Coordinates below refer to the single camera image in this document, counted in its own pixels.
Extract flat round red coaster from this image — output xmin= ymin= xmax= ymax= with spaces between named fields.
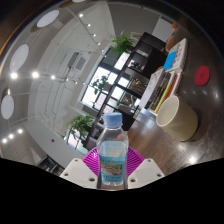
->
xmin=194 ymin=65 xmax=211 ymax=87

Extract ceiling spot lights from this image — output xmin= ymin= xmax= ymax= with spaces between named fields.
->
xmin=1 ymin=12 xmax=101 ymax=145

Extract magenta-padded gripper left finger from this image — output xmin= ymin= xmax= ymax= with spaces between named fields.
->
xmin=59 ymin=146 xmax=103 ymax=190

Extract potted green plant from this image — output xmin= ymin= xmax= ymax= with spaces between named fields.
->
xmin=90 ymin=74 xmax=111 ymax=97
xmin=67 ymin=114 xmax=97 ymax=140
xmin=111 ymin=33 xmax=135 ymax=57

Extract yellow-spined book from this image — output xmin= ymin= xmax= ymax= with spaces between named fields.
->
xmin=154 ymin=81 xmax=175 ymax=114

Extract clear blue-capped water bottle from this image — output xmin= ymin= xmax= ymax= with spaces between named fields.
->
xmin=96 ymin=112 xmax=130 ymax=187

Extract dark-spined book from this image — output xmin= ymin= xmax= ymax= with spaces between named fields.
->
xmin=149 ymin=71 xmax=173 ymax=112

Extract white book with red edge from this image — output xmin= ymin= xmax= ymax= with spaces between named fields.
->
xmin=159 ymin=70 xmax=184 ymax=117

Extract cream ceramic mug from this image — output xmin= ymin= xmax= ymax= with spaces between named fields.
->
xmin=155 ymin=95 xmax=199 ymax=142

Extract dark open shelf unit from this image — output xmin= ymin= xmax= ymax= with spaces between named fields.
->
xmin=81 ymin=31 xmax=168 ymax=151

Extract ceiling air conditioner unit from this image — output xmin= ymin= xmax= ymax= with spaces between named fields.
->
xmin=68 ymin=51 xmax=88 ymax=73

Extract white board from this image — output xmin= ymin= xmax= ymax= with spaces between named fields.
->
xmin=151 ymin=16 xmax=176 ymax=43

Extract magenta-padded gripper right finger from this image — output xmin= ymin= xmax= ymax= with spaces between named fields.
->
xmin=124 ymin=146 xmax=166 ymax=190

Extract round white ceiling panels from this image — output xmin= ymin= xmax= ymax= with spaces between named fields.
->
xmin=0 ymin=9 xmax=60 ymax=121

